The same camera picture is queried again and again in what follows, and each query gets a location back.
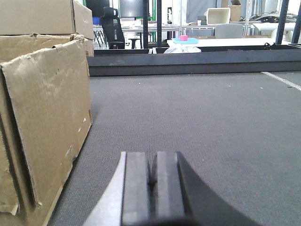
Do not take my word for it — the upper stacked cardboard box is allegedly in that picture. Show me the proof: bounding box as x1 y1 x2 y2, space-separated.
0 0 94 40

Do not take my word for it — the black office chair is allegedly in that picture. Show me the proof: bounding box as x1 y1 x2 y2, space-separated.
100 7 125 49

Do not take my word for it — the worn brown cardboard box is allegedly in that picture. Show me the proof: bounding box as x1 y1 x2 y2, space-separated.
0 34 92 226

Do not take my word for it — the light blue tray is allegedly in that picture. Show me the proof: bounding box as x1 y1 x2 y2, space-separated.
171 38 198 44

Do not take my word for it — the white table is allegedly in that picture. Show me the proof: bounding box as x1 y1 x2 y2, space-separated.
166 37 290 48

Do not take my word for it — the cream plastic bin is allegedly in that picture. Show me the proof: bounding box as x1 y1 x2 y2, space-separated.
206 8 230 25

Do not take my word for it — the pink block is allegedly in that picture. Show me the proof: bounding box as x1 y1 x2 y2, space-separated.
179 35 188 41

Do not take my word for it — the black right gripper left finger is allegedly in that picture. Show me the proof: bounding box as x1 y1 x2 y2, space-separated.
84 151 150 226

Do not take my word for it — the clear plastic bag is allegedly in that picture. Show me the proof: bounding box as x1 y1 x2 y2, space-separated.
164 44 202 54

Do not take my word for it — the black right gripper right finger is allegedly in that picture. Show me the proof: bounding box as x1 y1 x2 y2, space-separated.
150 151 261 226

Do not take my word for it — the black metal shelf frame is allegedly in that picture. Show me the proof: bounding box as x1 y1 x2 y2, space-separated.
86 0 301 77

